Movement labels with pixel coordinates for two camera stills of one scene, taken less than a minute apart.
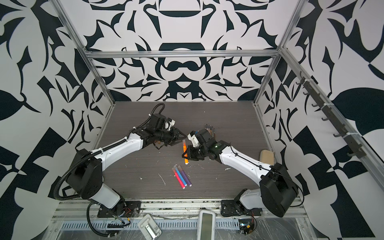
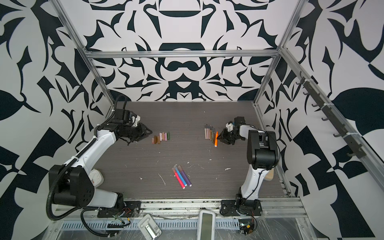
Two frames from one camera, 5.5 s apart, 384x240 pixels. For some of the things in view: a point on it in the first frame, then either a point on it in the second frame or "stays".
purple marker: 185,175 stays
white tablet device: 206,225 stays
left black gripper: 176,136 to 141,134
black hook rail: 330,115 stays
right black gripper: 190,151 to 224,137
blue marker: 177,169 stays
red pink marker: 182,185 stays
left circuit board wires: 115,225 stays
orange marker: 185,148 to 216,140
